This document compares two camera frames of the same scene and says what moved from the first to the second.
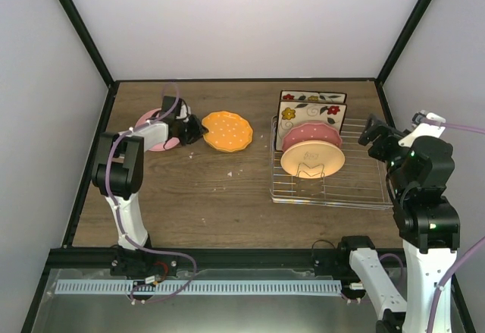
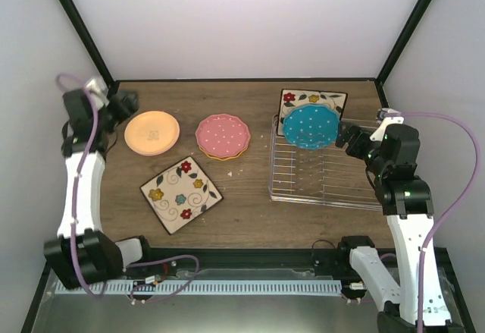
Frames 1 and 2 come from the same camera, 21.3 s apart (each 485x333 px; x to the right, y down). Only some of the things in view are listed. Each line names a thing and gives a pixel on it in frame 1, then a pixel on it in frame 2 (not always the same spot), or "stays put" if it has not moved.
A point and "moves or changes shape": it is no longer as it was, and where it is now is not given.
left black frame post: x=86 y=37 stays put
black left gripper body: x=184 y=131 -> x=122 y=114
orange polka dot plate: x=227 y=131 -> x=222 y=158
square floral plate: x=313 y=96 stays put
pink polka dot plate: x=311 y=131 -> x=222 y=135
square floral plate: x=292 y=112 -> x=181 y=194
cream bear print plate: x=313 y=159 moves or changes shape
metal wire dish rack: x=361 y=183 stays put
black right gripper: x=370 y=133 -> x=355 y=149
